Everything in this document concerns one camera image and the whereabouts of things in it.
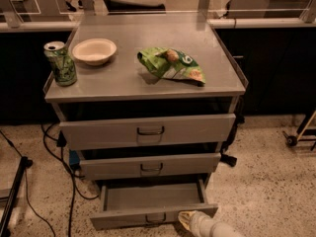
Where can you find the grey top drawer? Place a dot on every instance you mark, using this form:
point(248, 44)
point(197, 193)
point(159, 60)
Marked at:
point(134, 132)

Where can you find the black plug right of cabinet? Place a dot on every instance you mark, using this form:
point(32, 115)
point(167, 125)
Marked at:
point(230, 160)

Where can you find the grey drawer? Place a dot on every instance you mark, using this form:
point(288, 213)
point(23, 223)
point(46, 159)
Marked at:
point(150, 166)
point(134, 132)
point(150, 202)

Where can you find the green chip bag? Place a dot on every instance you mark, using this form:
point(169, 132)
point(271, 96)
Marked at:
point(169, 63)

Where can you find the black stand leg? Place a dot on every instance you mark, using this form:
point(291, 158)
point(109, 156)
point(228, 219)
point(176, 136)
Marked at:
point(10, 196)

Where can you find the grey bottom drawer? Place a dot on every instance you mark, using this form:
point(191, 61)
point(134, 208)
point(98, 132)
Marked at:
point(150, 202)

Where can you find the green soda can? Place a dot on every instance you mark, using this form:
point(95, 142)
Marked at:
point(62, 65)

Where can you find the blue power box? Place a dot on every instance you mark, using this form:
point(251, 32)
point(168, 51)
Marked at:
point(74, 160)

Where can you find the grey metal drawer cabinet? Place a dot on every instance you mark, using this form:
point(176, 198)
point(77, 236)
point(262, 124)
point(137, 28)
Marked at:
point(124, 89)

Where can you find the black wheeled cart frame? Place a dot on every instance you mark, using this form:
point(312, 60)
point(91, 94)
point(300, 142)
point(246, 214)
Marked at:
point(304, 132)

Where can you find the grey middle drawer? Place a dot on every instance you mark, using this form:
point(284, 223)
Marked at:
point(150, 166)

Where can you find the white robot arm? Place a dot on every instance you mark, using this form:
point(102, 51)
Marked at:
point(202, 225)

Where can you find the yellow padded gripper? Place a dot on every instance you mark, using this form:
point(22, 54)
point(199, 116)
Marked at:
point(199, 221)

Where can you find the white paper bowl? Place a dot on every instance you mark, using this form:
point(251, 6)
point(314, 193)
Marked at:
point(94, 51)

